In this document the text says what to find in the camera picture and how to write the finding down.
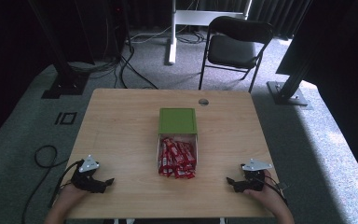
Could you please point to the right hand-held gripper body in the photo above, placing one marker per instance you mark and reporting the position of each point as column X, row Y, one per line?
column 254, row 178

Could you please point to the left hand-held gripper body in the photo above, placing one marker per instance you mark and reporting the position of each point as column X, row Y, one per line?
column 85, row 180

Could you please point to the person's right hand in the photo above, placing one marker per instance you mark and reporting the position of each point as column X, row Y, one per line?
column 265, row 196

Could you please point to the person's left hand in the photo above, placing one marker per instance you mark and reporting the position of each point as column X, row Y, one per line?
column 70, row 196

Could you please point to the pile of red snack packets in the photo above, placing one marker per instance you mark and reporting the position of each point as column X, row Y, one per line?
column 177, row 158

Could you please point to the green box lid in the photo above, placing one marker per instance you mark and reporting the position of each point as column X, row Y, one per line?
column 177, row 120

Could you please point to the grey table grommet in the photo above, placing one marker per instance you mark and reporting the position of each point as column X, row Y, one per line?
column 203, row 102

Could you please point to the black metal stand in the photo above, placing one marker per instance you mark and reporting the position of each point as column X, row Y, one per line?
column 63, row 77
column 289, row 90

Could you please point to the black folding chair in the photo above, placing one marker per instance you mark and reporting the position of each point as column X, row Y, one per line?
column 233, row 46

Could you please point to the dark curtain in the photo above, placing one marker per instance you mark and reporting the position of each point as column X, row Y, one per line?
column 279, row 15

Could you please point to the white desk frame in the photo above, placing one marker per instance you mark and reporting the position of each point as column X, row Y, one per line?
column 172, row 34

